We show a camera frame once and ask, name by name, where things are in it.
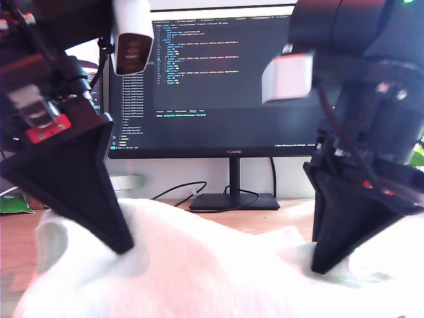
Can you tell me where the wide black monitor with stand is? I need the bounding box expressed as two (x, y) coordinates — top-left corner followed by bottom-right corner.
(107, 5), (319, 211)

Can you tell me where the green leafy houseplant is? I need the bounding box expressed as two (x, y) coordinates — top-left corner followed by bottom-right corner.
(409, 131), (424, 167)

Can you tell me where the black USB cable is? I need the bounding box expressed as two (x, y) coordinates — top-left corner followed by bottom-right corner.
(150, 181), (208, 207)

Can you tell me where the green snack bag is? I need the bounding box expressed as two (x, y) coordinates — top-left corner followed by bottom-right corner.
(0, 193), (35, 215)

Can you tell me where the black monitor cable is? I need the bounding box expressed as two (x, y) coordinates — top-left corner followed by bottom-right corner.
(270, 157), (278, 199)

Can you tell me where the white pink tea towel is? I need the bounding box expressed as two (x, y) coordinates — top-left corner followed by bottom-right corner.
(11, 197), (424, 318)

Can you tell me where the brown cardboard box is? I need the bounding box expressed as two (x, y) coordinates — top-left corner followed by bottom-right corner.
(23, 191), (47, 210)

